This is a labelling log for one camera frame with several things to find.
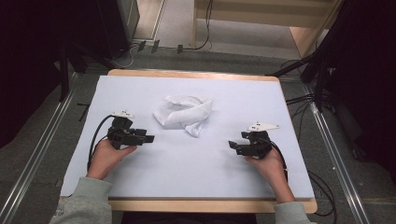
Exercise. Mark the dark cabinet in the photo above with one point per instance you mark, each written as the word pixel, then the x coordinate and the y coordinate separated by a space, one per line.
pixel 115 25

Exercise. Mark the black curtain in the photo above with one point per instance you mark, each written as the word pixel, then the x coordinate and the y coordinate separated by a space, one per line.
pixel 31 62
pixel 367 77

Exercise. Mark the metal floor rail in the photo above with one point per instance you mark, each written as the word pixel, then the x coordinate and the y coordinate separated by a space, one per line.
pixel 336 155
pixel 37 158

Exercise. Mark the white table mat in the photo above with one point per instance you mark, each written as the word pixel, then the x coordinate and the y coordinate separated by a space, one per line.
pixel 186 171

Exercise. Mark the light wooden furniture frame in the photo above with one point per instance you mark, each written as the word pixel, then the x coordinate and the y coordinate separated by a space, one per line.
pixel 249 12

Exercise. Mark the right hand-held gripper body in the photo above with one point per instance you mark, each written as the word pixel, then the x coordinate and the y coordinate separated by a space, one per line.
pixel 258 144

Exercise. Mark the person's left hand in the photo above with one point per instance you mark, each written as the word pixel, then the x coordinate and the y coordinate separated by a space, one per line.
pixel 104 158

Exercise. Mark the person's right hand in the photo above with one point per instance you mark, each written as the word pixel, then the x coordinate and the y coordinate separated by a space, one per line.
pixel 272 168

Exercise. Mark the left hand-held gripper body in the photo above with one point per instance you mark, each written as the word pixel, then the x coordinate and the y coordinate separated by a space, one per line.
pixel 123 133

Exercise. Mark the small black floor block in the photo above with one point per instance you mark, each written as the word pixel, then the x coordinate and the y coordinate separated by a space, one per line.
pixel 155 46
pixel 180 48
pixel 141 45

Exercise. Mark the black metal stand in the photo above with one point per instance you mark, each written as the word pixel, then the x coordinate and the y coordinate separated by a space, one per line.
pixel 64 77
pixel 320 90

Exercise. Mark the white mesh laundry bag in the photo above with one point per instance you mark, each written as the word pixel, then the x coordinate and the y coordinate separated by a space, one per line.
pixel 186 113

